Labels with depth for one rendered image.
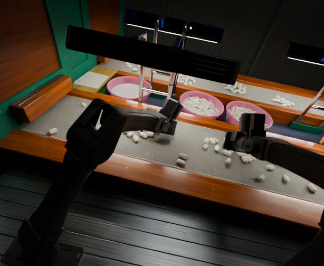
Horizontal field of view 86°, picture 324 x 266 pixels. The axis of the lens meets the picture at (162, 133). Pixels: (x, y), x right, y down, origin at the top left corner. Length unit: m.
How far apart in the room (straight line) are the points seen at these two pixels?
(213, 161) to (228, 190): 0.15
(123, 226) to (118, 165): 0.20
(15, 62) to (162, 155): 0.65
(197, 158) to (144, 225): 0.33
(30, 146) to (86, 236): 0.38
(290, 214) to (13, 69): 1.10
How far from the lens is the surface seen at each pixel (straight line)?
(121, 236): 0.65
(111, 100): 0.98
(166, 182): 0.63
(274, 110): 1.34
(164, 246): 0.65
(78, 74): 1.18
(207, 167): 0.75
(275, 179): 0.88
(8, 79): 0.87
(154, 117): 0.52
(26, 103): 0.84
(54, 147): 0.76
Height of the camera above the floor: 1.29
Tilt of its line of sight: 42 degrees down
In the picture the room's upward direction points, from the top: 11 degrees clockwise
